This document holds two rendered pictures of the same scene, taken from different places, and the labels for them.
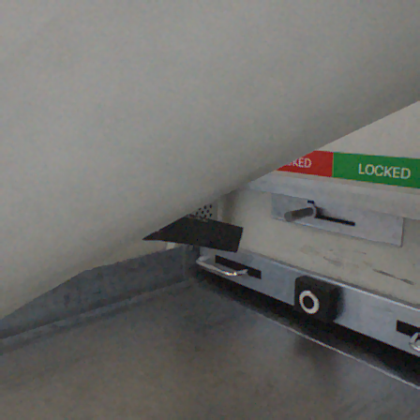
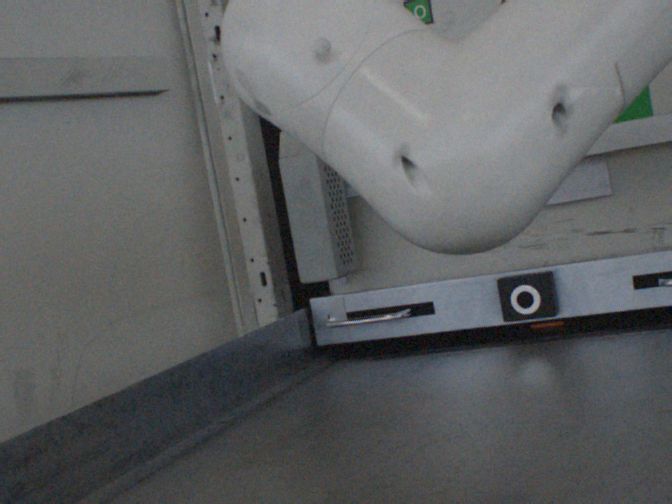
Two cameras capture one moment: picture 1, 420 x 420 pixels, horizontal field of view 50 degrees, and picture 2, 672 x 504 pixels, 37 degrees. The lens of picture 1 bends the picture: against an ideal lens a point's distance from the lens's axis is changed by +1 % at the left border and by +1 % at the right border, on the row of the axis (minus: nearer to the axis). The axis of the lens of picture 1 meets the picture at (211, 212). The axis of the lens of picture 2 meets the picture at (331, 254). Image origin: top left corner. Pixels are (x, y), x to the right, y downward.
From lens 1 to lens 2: 62 cm
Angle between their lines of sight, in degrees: 28
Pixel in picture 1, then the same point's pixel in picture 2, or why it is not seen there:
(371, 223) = (571, 181)
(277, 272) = (460, 291)
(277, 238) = not seen: hidden behind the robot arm
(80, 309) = (226, 407)
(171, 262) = (290, 338)
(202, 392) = (497, 386)
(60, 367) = (303, 429)
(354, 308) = (579, 288)
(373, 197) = not seen: hidden behind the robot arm
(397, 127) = not seen: hidden behind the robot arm
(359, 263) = (567, 234)
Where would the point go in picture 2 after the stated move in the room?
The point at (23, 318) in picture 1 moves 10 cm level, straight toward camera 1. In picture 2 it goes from (182, 417) to (258, 418)
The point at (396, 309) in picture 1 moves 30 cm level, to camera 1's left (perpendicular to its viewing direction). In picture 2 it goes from (628, 265) to (392, 324)
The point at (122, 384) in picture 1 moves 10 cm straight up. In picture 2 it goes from (404, 410) to (384, 300)
